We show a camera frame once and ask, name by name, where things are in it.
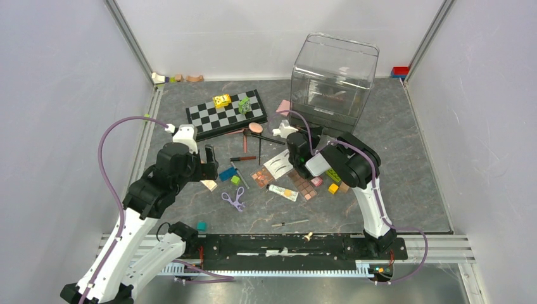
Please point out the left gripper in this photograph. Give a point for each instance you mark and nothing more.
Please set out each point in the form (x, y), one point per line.
(212, 164)

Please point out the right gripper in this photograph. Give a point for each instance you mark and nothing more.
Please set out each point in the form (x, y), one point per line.
(315, 132)

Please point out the pink bottle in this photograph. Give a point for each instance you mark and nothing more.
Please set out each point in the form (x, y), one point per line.
(316, 181)

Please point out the peach powder puff brush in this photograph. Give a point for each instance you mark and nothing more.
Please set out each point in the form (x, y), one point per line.
(252, 127)

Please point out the thin black makeup brush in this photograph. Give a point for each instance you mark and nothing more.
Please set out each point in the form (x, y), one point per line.
(259, 151)

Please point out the brown eyeshadow palette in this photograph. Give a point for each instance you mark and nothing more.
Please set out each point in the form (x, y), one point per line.
(304, 187)

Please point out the clear acrylic makeup organizer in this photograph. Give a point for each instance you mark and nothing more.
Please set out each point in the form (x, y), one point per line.
(331, 82)

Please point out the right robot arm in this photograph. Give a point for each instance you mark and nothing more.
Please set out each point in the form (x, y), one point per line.
(357, 165)

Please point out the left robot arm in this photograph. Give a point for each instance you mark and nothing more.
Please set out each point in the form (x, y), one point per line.
(114, 277)

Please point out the grey pencil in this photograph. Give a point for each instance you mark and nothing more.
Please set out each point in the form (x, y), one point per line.
(240, 175)

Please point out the blue block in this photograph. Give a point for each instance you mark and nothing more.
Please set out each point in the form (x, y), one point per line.
(227, 174)

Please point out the cream wooden block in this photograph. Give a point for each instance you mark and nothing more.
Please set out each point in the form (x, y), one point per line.
(211, 185)

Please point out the small green cube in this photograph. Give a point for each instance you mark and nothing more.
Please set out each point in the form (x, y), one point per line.
(235, 180)

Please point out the pink sponge pad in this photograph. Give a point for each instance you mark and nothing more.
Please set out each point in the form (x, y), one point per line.
(283, 108)

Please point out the brown lip pencil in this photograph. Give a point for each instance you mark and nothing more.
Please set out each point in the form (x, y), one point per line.
(242, 158)

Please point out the green lego brick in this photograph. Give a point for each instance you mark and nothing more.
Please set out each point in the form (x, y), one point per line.
(333, 175)

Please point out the black white chessboard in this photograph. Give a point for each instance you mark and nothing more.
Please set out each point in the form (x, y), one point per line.
(210, 121)

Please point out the white eyebrow stencil card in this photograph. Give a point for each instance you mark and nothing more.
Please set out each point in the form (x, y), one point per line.
(279, 165)

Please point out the small clear eyeshadow palette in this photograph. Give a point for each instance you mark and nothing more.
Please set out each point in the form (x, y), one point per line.
(262, 177)

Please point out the yellow cube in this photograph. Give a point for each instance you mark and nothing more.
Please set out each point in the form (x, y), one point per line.
(333, 188)

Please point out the yellow toy block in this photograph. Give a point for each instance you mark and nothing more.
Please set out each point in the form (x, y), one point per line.
(221, 100)

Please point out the brown wooden cube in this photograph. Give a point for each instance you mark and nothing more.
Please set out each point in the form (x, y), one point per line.
(343, 187)

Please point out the green toy block on chessboard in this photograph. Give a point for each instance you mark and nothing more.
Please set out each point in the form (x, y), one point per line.
(244, 105)

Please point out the teal cube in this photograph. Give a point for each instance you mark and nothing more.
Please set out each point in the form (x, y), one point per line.
(201, 226)

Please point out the white cream tube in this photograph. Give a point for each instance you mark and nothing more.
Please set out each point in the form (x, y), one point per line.
(284, 192)

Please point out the wooden blocks in corner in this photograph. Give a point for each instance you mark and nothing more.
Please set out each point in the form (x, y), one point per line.
(162, 79)

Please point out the red blue bricks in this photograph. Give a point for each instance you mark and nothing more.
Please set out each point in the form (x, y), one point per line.
(399, 72)

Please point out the white chess pawn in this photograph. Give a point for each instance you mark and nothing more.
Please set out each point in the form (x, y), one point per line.
(308, 236)

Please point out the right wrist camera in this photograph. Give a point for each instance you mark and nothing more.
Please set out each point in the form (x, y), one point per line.
(284, 129)

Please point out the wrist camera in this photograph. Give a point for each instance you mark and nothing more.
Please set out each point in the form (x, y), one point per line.
(184, 134)
(284, 129)

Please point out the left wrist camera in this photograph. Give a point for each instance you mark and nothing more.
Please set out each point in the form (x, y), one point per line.
(184, 134)

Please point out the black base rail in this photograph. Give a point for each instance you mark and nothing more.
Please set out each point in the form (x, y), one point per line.
(266, 252)

